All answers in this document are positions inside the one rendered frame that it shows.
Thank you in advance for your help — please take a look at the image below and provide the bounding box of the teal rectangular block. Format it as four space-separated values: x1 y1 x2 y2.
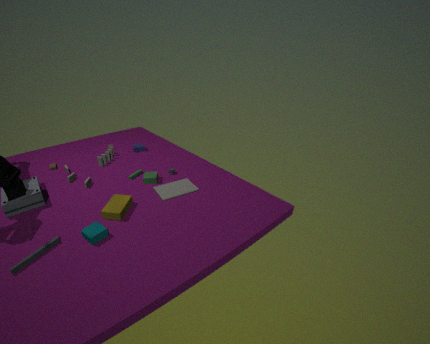
81 221 109 245

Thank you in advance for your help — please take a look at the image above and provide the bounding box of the yellow rectangular block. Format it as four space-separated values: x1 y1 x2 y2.
101 194 133 221

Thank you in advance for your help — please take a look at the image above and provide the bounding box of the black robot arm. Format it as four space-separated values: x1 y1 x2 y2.
0 156 26 201

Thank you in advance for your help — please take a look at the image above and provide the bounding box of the blue rectangular block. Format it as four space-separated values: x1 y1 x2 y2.
133 144 145 153

